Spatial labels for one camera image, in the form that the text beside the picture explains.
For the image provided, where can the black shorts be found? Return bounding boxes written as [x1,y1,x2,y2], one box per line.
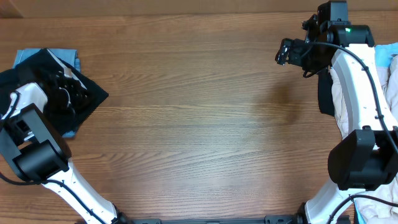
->
[1,49,109,138]

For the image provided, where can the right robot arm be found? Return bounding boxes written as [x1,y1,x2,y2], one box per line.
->
[264,1,397,223]

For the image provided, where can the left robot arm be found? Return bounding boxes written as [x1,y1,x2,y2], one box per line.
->
[1,66,129,223]

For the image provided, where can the folded blue denim jeans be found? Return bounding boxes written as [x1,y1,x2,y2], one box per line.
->
[12,48,81,139]

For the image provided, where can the black garment under pile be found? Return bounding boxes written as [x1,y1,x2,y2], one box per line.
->
[318,68,335,116]

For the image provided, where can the light blue garment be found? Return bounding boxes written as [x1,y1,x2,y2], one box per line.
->
[375,42,398,68]

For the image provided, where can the beige pink trousers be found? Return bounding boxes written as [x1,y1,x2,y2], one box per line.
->
[331,57,397,224]

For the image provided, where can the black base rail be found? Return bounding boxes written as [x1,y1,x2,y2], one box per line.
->
[131,215,296,224]

